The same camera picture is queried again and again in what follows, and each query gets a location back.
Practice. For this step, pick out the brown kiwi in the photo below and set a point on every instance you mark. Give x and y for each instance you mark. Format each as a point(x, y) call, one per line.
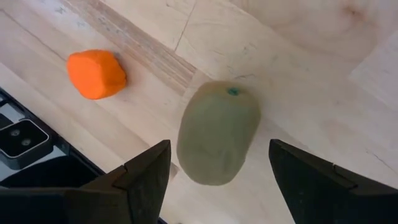
point(217, 133)

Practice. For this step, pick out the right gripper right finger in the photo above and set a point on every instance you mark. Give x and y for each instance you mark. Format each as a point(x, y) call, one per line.
point(311, 193)

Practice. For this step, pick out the orange fruit chunk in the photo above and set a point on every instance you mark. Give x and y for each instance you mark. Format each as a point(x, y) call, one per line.
point(96, 74)

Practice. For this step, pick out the black table-level camera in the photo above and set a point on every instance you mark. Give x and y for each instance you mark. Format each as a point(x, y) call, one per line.
point(21, 141)

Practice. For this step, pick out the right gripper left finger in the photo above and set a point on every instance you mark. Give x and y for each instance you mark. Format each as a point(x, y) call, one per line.
point(143, 186)

